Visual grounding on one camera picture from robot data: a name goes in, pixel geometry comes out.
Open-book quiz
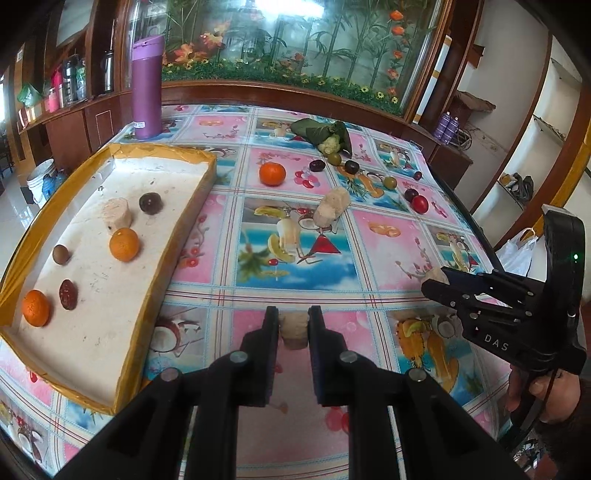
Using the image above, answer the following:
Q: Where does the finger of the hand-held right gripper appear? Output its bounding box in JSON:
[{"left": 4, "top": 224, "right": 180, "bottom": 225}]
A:
[
  {"left": 421, "top": 278, "right": 522, "bottom": 320},
  {"left": 442, "top": 268, "right": 547, "bottom": 296}
]

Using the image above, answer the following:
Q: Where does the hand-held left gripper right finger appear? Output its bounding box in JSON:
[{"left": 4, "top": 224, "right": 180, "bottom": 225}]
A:
[{"left": 308, "top": 305, "right": 527, "bottom": 480}]

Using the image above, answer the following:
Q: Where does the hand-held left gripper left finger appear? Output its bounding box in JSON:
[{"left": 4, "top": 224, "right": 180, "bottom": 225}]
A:
[{"left": 55, "top": 305, "right": 281, "bottom": 480}]

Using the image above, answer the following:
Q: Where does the small beige chunk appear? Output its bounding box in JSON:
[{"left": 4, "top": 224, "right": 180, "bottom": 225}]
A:
[{"left": 280, "top": 310, "right": 310, "bottom": 350}]

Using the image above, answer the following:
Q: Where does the white foam tray yellow rim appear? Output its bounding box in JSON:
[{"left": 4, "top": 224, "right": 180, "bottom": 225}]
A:
[{"left": 0, "top": 142, "right": 219, "bottom": 416}]

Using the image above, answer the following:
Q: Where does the deep orange tangerine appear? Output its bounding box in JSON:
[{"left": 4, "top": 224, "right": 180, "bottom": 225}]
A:
[
  {"left": 21, "top": 289, "right": 51, "bottom": 328},
  {"left": 259, "top": 161, "right": 287, "bottom": 187}
]

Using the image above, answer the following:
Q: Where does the yellowish orange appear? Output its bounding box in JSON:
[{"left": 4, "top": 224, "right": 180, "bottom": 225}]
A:
[{"left": 109, "top": 227, "right": 140, "bottom": 263}]

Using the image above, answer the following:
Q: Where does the dried red date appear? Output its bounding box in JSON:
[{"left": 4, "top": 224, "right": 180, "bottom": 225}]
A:
[{"left": 58, "top": 279, "right": 78, "bottom": 313}]

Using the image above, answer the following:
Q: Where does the person's right forearm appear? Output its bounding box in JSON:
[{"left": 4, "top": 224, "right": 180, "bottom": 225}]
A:
[{"left": 536, "top": 411, "right": 591, "bottom": 467}]

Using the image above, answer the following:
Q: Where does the person's right hand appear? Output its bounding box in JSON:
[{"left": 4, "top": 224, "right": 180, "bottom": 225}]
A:
[{"left": 505, "top": 369, "right": 581, "bottom": 423}]

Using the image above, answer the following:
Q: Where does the white plastic bag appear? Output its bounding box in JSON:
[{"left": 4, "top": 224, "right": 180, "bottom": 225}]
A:
[{"left": 496, "top": 227, "right": 541, "bottom": 278}]

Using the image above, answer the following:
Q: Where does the printed fruit tablecloth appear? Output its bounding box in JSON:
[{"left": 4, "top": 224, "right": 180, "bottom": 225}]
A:
[{"left": 0, "top": 102, "right": 532, "bottom": 480}]

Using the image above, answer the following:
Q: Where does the wooden side cabinet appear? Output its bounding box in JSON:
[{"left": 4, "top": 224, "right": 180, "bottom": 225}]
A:
[
  {"left": 402, "top": 122, "right": 474, "bottom": 204},
  {"left": 14, "top": 88, "right": 134, "bottom": 162}
]

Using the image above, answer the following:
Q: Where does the brown cardboard box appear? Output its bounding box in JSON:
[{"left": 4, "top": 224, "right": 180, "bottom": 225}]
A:
[{"left": 455, "top": 90, "right": 497, "bottom": 134}]

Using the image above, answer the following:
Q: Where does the white and yellow roll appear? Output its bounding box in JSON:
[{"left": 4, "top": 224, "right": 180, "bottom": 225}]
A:
[{"left": 412, "top": 37, "right": 453, "bottom": 125}]

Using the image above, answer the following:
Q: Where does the green leafy vegetable bundle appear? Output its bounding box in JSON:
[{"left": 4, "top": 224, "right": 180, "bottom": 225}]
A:
[{"left": 290, "top": 117, "right": 354, "bottom": 158}]

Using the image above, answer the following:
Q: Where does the blue water jug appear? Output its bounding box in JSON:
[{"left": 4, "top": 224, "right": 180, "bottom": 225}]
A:
[{"left": 41, "top": 168, "right": 70, "bottom": 201}]

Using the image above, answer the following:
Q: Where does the purple thermos bottle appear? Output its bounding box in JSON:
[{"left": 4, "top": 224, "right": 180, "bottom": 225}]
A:
[{"left": 130, "top": 33, "right": 165, "bottom": 140}]

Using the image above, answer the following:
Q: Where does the white bucket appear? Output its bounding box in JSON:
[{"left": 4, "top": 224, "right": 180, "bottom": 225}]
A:
[{"left": 26, "top": 158, "right": 57, "bottom": 208}]

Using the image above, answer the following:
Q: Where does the glass cabinet with artificial flowers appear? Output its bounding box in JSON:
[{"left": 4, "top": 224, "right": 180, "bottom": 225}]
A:
[{"left": 115, "top": 0, "right": 455, "bottom": 123}]

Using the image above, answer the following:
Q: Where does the pink bottle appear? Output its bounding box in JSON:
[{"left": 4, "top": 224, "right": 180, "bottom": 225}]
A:
[{"left": 46, "top": 76, "right": 63, "bottom": 113}]

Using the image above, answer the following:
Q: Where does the dark thermos flask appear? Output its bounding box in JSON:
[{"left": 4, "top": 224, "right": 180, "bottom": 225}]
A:
[{"left": 61, "top": 55, "right": 79, "bottom": 107}]

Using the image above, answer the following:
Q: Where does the green bag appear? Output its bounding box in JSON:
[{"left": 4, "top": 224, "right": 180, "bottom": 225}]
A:
[{"left": 17, "top": 83, "right": 43, "bottom": 108}]

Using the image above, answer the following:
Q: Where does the black cable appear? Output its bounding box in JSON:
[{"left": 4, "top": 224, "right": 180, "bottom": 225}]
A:
[{"left": 508, "top": 369, "right": 559, "bottom": 444}]

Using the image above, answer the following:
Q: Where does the white wall shelf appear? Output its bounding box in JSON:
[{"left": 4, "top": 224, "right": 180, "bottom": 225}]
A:
[{"left": 471, "top": 32, "right": 583, "bottom": 222}]

